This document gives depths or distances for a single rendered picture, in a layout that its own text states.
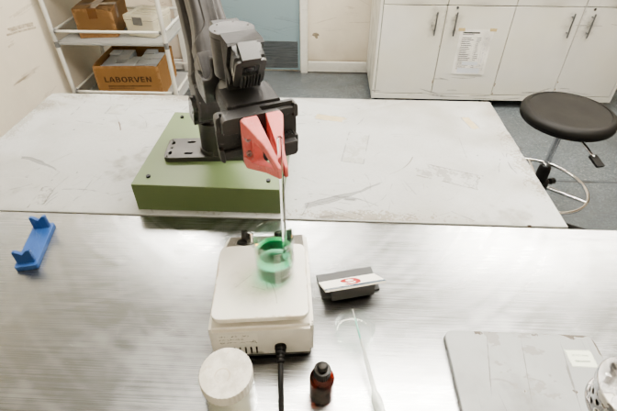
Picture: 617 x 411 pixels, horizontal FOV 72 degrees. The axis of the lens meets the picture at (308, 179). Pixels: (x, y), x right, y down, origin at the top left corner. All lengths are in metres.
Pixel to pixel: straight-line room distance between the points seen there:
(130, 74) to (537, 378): 2.56
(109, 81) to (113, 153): 1.86
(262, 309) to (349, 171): 0.43
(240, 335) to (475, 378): 0.30
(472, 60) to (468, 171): 2.16
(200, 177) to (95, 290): 0.25
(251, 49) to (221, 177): 0.35
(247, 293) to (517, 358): 0.36
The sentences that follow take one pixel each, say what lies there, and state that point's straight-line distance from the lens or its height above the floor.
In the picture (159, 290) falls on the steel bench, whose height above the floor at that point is 0.90.
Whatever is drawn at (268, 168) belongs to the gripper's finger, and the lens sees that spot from 0.47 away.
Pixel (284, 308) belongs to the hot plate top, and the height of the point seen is 0.99.
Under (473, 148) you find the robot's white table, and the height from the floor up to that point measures 0.90.
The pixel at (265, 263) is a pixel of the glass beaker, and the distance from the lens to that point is 0.53.
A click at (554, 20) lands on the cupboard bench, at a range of 3.16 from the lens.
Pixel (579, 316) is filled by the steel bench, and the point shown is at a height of 0.90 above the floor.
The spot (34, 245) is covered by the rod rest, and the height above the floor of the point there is 0.91.
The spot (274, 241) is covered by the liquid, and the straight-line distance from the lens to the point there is 0.55.
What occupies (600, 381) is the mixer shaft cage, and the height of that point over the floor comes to 1.07.
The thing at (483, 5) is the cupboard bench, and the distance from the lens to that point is 2.97.
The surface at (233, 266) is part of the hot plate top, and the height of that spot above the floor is 0.99.
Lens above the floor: 1.43
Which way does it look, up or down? 38 degrees down
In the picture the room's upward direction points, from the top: straight up
